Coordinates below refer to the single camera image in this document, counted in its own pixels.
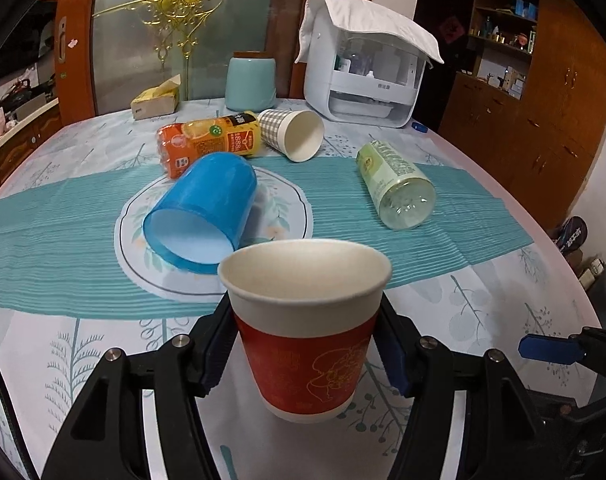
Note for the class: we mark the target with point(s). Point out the glass door with gold ornament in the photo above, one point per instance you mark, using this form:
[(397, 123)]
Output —
[(133, 35)]

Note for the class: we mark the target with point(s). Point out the orange juice bottle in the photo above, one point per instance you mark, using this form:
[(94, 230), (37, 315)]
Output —
[(203, 142)]

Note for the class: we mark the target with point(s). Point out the small blue clip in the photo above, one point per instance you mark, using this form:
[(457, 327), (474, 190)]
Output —
[(419, 127)]

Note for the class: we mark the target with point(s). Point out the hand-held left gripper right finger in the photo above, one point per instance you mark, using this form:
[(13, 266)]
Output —
[(396, 360)]

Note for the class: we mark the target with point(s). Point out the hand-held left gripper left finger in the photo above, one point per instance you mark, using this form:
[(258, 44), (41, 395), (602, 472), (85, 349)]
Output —
[(217, 355)]

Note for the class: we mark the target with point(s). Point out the checkered paper cup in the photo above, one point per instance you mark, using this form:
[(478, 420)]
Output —
[(293, 132)]

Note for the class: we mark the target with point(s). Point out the teal table runner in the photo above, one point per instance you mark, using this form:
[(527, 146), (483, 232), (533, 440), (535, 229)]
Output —
[(48, 255)]

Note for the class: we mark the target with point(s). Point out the wooden cabinet with shelves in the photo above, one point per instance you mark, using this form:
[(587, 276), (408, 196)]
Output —
[(538, 100)]

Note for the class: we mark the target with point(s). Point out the green label clear bottle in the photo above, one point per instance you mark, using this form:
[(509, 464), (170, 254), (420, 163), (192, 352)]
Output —
[(395, 180)]

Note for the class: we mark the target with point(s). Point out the blue plastic cup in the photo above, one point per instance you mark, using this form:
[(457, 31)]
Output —
[(208, 200)]

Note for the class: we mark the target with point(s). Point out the round white floral placemat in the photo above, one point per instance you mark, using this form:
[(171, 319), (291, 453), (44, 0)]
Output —
[(283, 210)]

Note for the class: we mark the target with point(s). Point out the yellow tissue box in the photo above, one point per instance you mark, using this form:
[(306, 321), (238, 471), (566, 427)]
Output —
[(155, 100)]

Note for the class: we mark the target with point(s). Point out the wooden kitchen counter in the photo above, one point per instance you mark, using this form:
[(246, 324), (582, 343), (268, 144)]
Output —
[(18, 135)]

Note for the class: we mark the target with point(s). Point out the red paper cup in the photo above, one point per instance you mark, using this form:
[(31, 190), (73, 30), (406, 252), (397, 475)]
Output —
[(303, 340)]

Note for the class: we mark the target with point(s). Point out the teal canister with wooden lid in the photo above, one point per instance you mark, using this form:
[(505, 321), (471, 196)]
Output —
[(250, 82)]

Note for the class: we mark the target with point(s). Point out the white countertop appliance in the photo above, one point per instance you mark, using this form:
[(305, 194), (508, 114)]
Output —
[(363, 85)]

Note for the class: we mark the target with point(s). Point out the white cloth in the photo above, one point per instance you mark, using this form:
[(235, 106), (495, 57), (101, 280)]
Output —
[(363, 17)]

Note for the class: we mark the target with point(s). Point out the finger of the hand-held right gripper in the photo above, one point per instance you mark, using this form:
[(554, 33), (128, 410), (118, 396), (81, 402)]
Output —
[(563, 430), (548, 347)]

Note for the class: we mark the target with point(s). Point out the black racket bag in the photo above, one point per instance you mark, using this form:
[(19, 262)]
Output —
[(572, 234)]

